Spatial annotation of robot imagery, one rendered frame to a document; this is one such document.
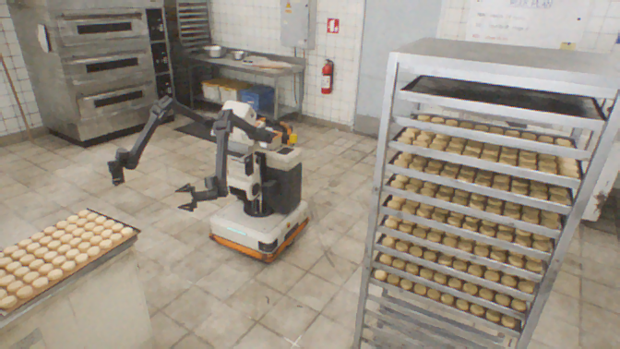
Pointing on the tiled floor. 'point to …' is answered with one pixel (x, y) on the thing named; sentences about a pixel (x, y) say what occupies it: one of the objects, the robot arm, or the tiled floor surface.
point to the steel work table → (251, 73)
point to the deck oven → (95, 65)
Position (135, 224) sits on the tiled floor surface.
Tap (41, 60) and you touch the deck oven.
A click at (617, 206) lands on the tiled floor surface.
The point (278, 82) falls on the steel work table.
